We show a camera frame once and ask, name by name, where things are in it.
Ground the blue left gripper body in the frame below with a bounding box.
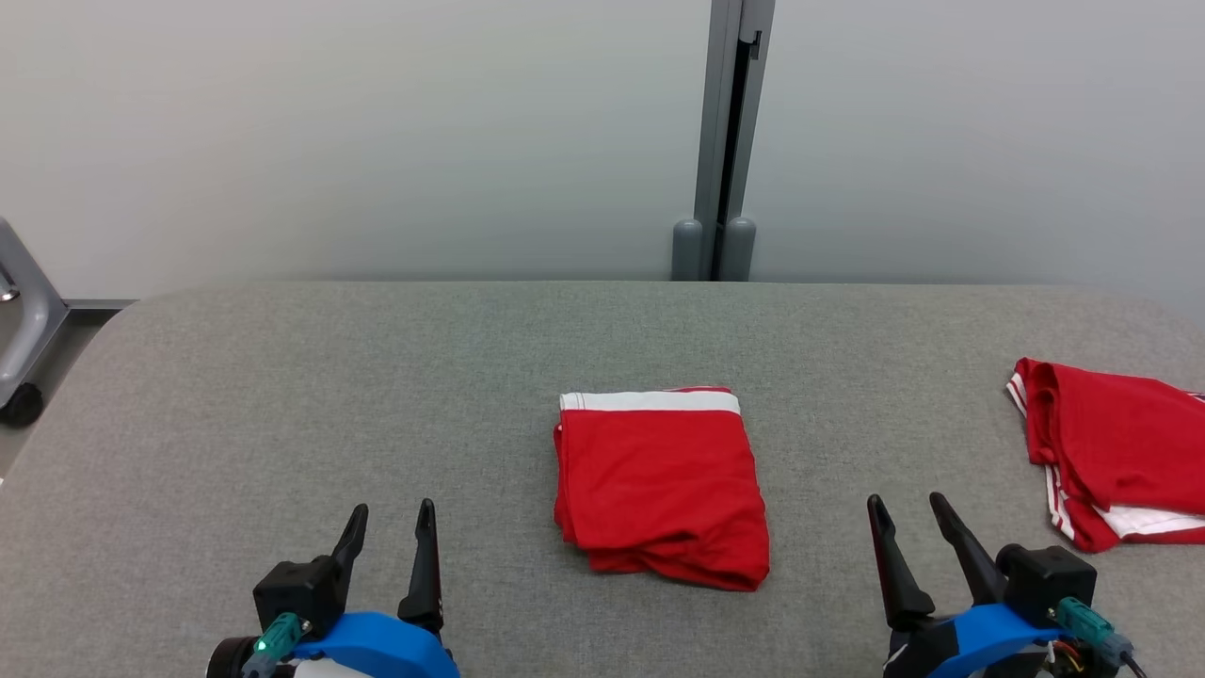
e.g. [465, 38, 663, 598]
[207, 612, 460, 678]

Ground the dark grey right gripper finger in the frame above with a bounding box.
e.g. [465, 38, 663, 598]
[929, 492, 1008, 606]
[866, 494, 937, 633]

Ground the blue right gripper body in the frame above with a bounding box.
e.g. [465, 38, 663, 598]
[885, 605, 1069, 678]

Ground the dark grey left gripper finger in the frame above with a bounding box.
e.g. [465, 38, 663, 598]
[329, 504, 370, 605]
[397, 499, 444, 634]

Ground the large red white-trimmed shirt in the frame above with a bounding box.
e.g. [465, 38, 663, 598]
[1005, 358, 1205, 554]

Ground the red Bulls 23 jersey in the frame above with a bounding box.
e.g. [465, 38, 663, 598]
[554, 386, 771, 592]

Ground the grey metal leg with caster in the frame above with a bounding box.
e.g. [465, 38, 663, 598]
[0, 218, 72, 428]

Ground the teal left camera cable connector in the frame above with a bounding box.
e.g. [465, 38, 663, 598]
[242, 612, 303, 678]

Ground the teal camera cable connector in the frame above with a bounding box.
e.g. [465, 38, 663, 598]
[242, 612, 303, 678]
[1054, 598, 1138, 678]

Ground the teal right camera cable connector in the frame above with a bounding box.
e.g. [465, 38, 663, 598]
[1054, 598, 1138, 678]

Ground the grey partition post with feet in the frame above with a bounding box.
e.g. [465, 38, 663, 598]
[671, 0, 778, 282]

